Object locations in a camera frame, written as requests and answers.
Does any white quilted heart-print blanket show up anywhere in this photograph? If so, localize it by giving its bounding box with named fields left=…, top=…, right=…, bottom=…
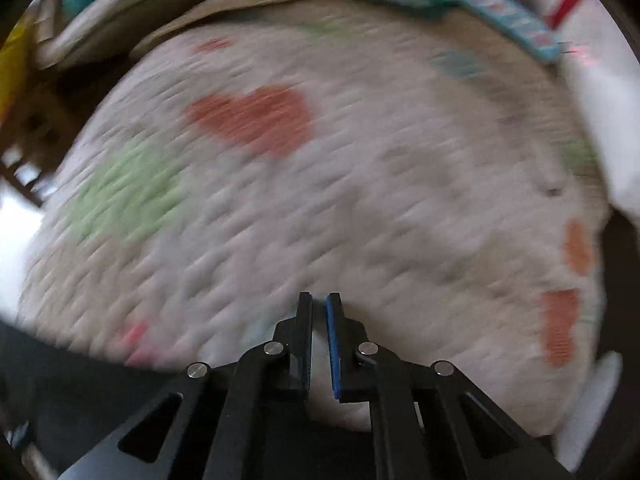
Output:
left=19, top=19, right=609, bottom=437

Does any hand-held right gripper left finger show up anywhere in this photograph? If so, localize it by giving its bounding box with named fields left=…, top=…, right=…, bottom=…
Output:
left=59, top=292, right=314, bottom=480

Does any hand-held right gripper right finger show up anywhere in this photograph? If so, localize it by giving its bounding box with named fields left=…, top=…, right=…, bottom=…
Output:
left=326, top=292, right=576, bottom=480

